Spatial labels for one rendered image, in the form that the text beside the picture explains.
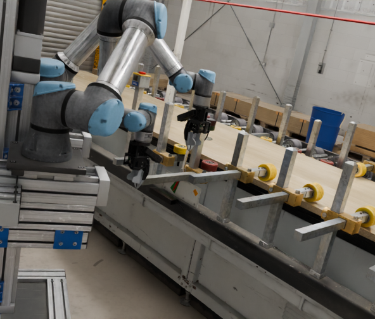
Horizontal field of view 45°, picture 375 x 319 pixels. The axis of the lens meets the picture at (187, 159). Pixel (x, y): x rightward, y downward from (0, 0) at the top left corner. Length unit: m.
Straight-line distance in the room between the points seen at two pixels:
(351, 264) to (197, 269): 0.93
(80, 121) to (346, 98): 8.36
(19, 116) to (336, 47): 8.41
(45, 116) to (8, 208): 0.28
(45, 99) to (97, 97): 0.15
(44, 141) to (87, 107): 0.17
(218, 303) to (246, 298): 0.18
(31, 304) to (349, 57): 8.17
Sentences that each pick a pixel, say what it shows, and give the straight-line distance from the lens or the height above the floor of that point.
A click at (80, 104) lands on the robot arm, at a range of 1.34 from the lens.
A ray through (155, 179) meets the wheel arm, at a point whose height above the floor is 0.85.
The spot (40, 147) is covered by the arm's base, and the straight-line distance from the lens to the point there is 1.41.
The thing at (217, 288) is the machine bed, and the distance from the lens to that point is 2.55.
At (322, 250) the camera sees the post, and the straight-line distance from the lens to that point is 1.81.
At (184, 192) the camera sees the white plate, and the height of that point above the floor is 0.74.
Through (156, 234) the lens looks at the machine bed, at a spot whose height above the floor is 0.27.
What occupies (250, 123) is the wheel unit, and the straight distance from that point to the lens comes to 3.33.
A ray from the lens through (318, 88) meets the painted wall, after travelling 9.70.
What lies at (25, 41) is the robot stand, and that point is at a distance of 1.62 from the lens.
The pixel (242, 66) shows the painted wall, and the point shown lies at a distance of 10.66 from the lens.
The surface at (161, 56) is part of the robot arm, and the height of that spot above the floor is 1.38.
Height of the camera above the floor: 1.49
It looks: 16 degrees down
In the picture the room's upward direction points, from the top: 12 degrees clockwise
